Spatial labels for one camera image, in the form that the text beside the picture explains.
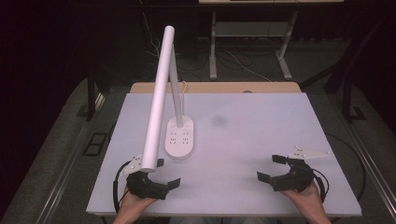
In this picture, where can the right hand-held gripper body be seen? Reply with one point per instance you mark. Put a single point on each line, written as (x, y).
(300, 177)

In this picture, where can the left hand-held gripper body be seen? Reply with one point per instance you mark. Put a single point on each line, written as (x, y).
(144, 186)

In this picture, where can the person's left hand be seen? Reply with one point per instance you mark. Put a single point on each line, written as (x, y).
(132, 205)

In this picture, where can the person's right hand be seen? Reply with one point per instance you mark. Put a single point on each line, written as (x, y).
(306, 202)

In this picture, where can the white table cover board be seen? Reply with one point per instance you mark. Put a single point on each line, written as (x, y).
(249, 140)

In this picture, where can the white desk lamp with socket base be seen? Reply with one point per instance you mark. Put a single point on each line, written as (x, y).
(158, 93)

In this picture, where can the black metal stand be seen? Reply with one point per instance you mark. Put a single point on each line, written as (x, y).
(90, 102)
(347, 102)

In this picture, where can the wooden table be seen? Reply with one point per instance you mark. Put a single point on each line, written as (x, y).
(218, 87)

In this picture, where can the black floor frame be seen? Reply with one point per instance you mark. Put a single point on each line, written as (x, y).
(91, 154)

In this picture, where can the aluminium floor rail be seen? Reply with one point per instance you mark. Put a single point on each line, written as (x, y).
(62, 177)
(373, 174)

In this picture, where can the grey metal frame desk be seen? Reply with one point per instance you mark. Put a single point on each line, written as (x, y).
(213, 46)

